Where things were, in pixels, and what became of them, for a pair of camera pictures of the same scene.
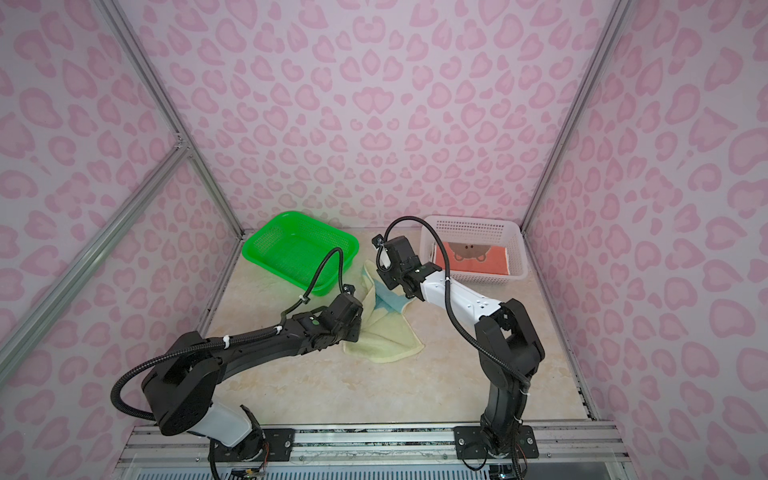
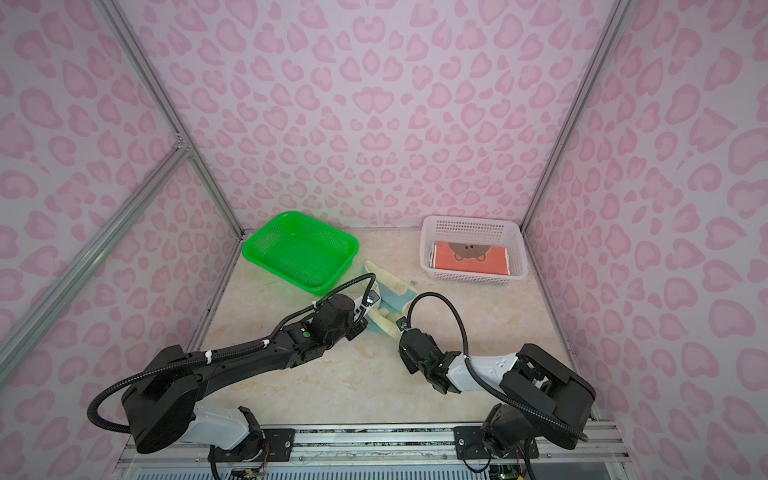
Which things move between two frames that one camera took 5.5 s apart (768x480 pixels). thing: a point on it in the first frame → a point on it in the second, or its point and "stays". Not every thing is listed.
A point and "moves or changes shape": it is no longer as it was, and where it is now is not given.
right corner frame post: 554,164 stays
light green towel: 387,333 moves or changes shape
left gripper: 358,331 stays
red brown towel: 472,258 stays
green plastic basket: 295,245 stays
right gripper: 380,273 → 405,363
